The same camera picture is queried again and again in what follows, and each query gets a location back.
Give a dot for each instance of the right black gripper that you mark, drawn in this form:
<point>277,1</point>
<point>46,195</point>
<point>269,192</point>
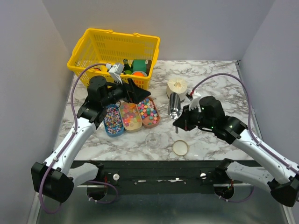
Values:
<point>184,122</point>

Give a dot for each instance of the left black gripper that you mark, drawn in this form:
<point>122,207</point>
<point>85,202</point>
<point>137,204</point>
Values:
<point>131,93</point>

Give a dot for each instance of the silver metal scoop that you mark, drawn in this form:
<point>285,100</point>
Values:
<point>174,106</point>

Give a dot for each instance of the beige tray of gummy candies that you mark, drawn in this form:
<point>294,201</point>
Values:
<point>131,118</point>

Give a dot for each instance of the pink tray of star candies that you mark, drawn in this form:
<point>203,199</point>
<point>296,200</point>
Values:
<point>149,113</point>

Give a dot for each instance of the blue tray of striped candies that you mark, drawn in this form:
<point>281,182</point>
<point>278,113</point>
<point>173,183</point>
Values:
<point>113,123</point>

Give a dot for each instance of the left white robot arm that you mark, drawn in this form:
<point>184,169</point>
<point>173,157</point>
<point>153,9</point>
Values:
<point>54,177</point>

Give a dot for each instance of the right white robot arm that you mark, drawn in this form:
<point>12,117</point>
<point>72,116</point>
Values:
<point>275,174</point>

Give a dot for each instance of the orange ball in basket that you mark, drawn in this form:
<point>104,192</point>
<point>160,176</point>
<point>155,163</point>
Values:
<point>139,74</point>

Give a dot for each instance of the gold rimmed jar lid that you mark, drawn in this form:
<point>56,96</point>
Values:
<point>180,147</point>

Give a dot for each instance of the green glass bottle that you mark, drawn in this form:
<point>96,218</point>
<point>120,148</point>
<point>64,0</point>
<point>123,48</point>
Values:
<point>127,69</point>

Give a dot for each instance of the green box in basket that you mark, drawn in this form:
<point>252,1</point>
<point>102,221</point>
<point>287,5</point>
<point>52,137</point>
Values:
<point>140,65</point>

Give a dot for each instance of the clear glass jar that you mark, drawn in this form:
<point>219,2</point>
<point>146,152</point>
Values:
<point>153,142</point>

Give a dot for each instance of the wrapped toilet paper roll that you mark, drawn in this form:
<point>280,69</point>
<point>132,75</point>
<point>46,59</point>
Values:
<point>177,85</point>

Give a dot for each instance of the yellow plastic shopping basket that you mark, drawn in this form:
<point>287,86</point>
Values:
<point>107,46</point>

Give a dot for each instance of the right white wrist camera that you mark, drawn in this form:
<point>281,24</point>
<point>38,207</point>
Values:
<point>194,98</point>

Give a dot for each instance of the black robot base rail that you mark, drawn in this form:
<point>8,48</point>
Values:
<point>156,178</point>

